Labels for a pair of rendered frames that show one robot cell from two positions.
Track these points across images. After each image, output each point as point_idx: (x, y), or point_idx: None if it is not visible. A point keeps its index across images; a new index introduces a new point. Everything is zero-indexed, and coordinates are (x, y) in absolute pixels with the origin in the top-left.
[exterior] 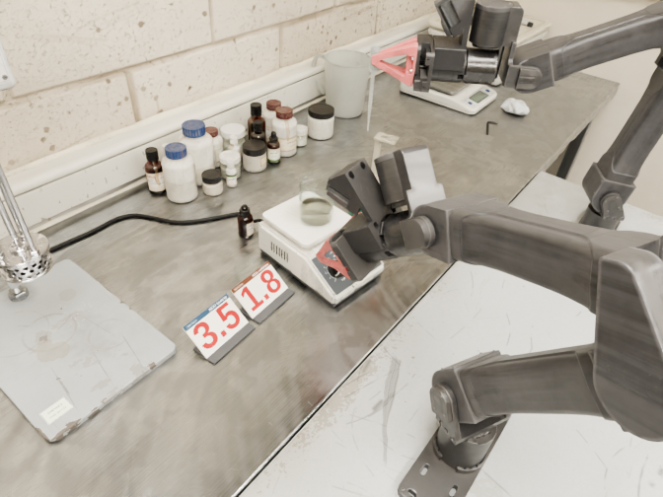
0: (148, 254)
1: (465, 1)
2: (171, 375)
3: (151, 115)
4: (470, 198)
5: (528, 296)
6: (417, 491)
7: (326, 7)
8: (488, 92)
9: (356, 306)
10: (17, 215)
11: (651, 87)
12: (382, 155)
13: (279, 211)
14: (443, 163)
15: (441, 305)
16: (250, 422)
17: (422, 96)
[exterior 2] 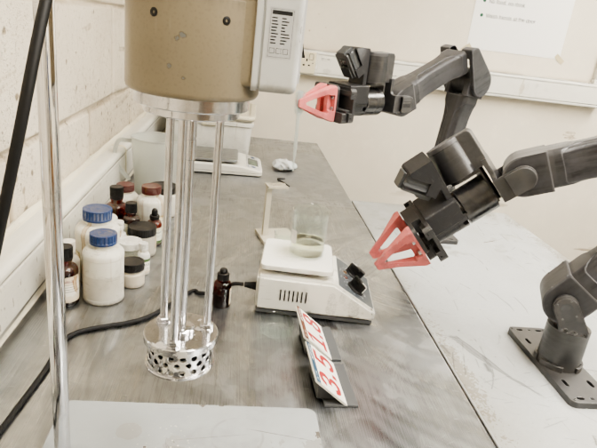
0: None
1: (364, 49)
2: (339, 436)
3: (20, 214)
4: (531, 149)
5: (454, 269)
6: (580, 396)
7: (108, 93)
8: (254, 158)
9: (381, 317)
10: (213, 268)
11: (450, 106)
12: (238, 216)
13: (272, 258)
14: (289, 211)
15: (424, 293)
16: (444, 427)
17: (208, 170)
